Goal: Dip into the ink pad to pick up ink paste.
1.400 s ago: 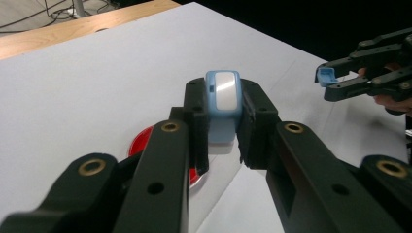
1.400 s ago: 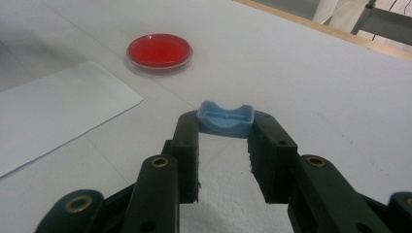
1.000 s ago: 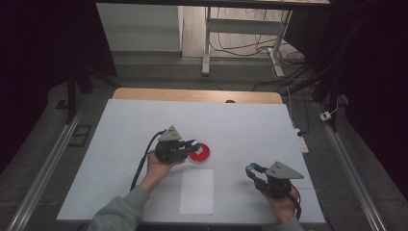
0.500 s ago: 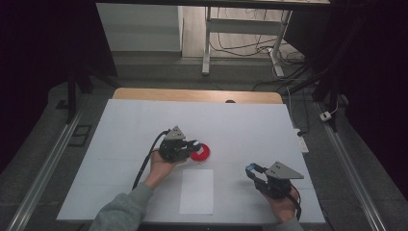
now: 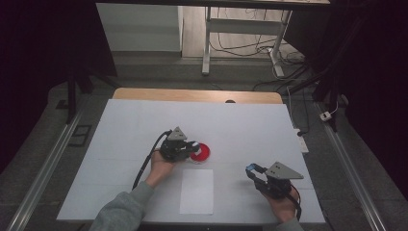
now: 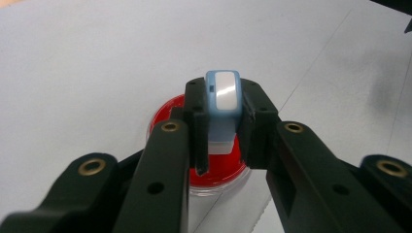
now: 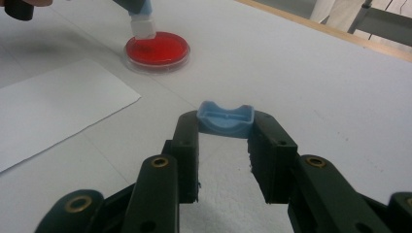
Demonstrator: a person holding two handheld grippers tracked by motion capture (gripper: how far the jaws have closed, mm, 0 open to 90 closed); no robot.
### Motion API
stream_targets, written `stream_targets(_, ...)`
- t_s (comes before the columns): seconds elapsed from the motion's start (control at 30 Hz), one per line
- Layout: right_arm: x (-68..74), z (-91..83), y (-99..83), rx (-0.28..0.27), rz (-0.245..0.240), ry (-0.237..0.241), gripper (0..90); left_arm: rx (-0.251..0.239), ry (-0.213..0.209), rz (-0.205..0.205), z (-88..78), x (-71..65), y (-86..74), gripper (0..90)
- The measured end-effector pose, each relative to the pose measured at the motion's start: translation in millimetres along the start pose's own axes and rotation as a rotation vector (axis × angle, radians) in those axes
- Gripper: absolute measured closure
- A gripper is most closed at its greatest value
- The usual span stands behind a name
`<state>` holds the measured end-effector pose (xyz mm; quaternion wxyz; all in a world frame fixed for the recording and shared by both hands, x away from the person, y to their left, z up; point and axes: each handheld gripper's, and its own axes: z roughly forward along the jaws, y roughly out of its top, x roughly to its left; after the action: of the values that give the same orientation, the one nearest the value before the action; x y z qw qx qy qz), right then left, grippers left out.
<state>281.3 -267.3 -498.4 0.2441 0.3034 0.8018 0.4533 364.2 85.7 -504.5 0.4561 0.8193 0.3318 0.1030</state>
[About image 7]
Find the blue stamp cap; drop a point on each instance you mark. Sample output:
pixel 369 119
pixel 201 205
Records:
pixel 226 124

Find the round red ink dish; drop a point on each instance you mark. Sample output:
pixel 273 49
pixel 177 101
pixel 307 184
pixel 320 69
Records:
pixel 162 51

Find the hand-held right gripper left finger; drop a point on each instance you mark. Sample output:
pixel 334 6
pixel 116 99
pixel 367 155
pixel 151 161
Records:
pixel 188 161

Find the blue and white stamp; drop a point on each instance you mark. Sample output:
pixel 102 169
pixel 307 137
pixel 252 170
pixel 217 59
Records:
pixel 143 26

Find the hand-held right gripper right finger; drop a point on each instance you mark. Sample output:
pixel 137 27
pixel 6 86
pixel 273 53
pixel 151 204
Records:
pixel 270 161

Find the white paper sheet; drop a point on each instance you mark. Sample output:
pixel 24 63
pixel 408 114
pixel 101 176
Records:
pixel 48 110

